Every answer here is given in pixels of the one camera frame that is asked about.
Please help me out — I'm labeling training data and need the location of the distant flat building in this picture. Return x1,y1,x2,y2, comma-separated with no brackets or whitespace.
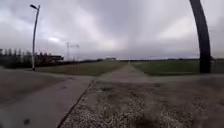
105,57,117,62

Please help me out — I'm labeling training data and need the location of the grass field with buildings behind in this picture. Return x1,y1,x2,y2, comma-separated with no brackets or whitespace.
35,60,128,77

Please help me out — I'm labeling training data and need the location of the grey concrete path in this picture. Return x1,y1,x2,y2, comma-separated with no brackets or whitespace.
58,63,224,128

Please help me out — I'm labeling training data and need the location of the grass field with lamp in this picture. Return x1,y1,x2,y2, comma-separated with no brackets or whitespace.
131,59,224,77

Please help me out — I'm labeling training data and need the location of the smooth grey paved strip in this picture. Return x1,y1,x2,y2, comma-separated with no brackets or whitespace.
0,75,96,128

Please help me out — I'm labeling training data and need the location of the pale curved street lamp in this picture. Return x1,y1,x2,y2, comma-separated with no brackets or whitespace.
29,3,42,72

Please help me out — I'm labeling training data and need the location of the thick dark pole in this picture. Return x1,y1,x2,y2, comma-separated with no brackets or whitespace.
188,0,212,75

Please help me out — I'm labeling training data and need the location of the brown bare ground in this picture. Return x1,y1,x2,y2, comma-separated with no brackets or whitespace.
0,67,69,105

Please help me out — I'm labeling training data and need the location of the row of trees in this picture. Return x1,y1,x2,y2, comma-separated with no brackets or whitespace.
0,48,33,69

